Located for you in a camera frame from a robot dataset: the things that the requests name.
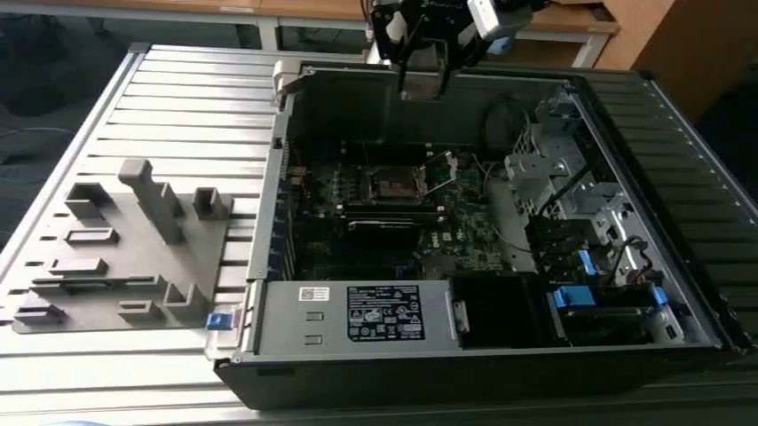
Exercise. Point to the blue disk carrier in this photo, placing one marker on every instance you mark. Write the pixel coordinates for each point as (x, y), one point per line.
(572, 296)

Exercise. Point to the blue plastic clip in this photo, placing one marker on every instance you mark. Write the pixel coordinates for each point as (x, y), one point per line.
(582, 262)
(658, 298)

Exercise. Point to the brown chipset heat sink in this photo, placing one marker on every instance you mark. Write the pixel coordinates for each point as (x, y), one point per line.
(439, 265)

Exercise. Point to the black graphics card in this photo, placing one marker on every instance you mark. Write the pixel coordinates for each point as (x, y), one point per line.
(381, 239)

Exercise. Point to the wooden desk white frame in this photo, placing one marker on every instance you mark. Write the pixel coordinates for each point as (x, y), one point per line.
(148, 4)
(568, 26)

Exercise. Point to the CPU socket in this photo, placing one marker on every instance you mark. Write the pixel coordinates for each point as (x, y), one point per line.
(395, 184)

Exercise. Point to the grey parts rack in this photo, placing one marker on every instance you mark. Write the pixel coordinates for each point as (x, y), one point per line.
(136, 266)

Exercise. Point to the black open PC case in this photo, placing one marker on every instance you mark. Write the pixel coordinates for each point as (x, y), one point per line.
(413, 386)

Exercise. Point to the black power connector bundle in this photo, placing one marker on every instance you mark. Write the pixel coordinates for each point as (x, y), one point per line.
(562, 235)

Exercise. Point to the blue case latch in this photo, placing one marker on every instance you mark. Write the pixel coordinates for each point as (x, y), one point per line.
(217, 321)

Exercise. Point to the silver metal drive cage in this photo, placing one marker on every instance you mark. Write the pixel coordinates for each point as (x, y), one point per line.
(532, 171)

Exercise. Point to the grey metal rail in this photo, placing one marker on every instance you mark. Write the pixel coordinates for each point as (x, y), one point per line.
(503, 208)

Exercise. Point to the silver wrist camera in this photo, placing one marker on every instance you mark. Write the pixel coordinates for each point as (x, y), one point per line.
(491, 18)

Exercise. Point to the wooden cabinet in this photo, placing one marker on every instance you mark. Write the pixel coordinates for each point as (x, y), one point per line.
(698, 44)

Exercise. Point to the black hard disk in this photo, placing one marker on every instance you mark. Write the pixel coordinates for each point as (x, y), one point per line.
(598, 326)

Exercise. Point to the silver CPU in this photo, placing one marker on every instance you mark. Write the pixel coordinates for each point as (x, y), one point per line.
(424, 73)

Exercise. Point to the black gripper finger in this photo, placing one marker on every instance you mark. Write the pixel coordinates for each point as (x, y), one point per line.
(464, 49)
(408, 53)

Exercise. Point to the silver power supply unit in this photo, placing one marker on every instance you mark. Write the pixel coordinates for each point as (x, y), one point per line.
(284, 337)

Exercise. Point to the green motherboard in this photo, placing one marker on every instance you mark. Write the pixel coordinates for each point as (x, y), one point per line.
(467, 222)

